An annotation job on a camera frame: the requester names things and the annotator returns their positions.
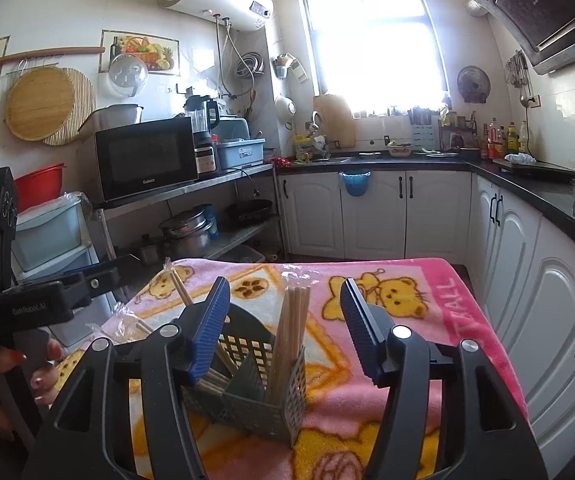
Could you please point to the blue dish rack box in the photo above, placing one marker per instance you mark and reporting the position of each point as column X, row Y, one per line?
column 240, row 152

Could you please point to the blue hanging bin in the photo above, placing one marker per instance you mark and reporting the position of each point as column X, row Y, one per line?
column 355, row 182

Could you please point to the stack of metal pots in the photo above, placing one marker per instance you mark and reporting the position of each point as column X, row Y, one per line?
column 185, row 232

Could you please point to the small wall fan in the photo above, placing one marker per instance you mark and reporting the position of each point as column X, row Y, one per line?
column 473, row 84

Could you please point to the black range hood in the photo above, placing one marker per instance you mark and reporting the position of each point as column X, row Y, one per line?
column 532, row 5

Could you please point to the hanging steel bowls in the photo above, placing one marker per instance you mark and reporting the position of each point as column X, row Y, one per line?
column 250, row 65

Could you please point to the black cooktop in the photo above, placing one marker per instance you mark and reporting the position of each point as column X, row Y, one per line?
column 537, row 167

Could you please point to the long wooden rolling pin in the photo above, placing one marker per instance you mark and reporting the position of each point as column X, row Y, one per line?
column 42, row 53

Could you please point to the white kitchen cabinets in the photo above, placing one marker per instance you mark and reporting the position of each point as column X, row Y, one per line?
column 442, row 220

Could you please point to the grey plastic utensil basket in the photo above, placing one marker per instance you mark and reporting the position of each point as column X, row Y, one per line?
column 267, row 400

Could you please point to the kitchen window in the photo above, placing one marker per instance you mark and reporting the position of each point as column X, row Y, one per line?
column 372, row 45

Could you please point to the clear plastic food cover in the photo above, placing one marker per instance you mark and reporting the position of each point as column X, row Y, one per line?
column 127, row 75

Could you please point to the white plastic pitcher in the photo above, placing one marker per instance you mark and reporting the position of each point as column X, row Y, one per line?
column 117, row 116

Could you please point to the chrome sink faucet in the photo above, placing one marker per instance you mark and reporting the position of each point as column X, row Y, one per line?
column 317, row 130

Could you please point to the black kitchen countertop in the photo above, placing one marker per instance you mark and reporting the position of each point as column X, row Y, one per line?
column 542, row 185

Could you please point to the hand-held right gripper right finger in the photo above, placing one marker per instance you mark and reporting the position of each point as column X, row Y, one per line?
column 360, row 330

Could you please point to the black microwave oven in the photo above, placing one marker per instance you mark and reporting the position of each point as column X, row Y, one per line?
column 142, row 160

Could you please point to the wooden cutting board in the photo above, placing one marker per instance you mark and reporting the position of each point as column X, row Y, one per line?
column 335, row 120

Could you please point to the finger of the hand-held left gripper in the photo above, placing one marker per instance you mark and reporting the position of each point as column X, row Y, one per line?
column 102, row 275

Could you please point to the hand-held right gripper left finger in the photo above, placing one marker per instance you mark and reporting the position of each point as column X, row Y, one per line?
column 210, row 330

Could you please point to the metal shelf rack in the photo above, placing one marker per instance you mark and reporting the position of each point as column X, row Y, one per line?
column 177, row 191

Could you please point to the blue knife block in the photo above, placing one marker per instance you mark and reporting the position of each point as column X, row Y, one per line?
column 425, row 132

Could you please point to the white hanging colander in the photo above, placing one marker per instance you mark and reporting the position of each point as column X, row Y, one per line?
column 285, row 108

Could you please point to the bundle of chopsticks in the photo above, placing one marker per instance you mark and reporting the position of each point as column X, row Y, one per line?
column 290, row 340

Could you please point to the black frying pan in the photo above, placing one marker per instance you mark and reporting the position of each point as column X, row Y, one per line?
column 250, row 210

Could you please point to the round bamboo board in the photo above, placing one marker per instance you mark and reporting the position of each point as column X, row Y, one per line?
column 39, row 102

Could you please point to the red plastic basin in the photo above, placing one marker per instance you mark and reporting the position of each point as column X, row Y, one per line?
column 37, row 185

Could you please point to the plastic drawer cabinet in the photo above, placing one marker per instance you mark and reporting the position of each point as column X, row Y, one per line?
column 47, row 240

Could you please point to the round ribbed bamboo mat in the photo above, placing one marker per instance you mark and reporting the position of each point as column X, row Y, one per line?
column 83, row 105

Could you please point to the black blender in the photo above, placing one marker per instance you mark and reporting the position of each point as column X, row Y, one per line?
column 202, row 130

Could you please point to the pink printed blanket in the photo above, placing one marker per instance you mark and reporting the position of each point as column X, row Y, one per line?
column 417, row 320

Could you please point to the row of condiment bottles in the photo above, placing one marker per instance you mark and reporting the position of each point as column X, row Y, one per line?
column 505, row 140

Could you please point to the hanging metal cooking utensils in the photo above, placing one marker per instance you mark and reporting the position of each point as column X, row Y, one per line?
column 517, row 75

